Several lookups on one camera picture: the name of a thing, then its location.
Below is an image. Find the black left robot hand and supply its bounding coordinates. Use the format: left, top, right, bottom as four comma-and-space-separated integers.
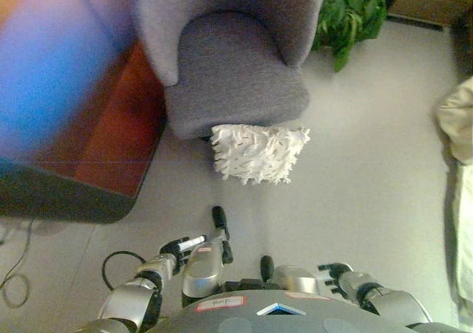
159, 234, 208, 275

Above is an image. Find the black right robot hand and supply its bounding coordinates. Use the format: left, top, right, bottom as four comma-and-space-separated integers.
317, 261, 355, 297

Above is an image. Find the white shaggy pillow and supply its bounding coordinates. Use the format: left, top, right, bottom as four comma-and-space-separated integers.
208, 124, 311, 185

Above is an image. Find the grey fabric armchair sofa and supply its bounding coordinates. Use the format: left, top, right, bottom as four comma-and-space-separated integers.
129, 0, 333, 142

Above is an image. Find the silver left robot leg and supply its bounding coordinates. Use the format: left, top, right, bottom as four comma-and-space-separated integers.
181, 205, 234, 308

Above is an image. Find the silver robot leg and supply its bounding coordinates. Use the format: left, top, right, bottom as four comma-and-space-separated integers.
181, 205, 234, 308
259, 255, 319, 295

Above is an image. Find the silver right robot leg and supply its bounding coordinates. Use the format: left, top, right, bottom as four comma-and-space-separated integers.
259, 255, 319, 295

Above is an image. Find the grey robot torso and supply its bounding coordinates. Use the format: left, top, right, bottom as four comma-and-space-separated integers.
83, 290, 473, 333

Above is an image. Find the red and blue furniture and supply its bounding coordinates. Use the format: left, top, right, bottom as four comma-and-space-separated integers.
0, 39, 167, 225

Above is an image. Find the beige fabric drape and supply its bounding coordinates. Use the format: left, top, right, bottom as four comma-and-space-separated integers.
432, 76, 473, 317

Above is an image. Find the green leafy potted plant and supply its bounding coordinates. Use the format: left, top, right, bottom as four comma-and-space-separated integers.
311, 0, 389, 74

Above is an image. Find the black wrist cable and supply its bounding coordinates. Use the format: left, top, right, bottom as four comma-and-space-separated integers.
102, 250, 163, 293

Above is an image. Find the thin floor cable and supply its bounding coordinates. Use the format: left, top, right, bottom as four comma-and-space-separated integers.
0, 220, 42, 309

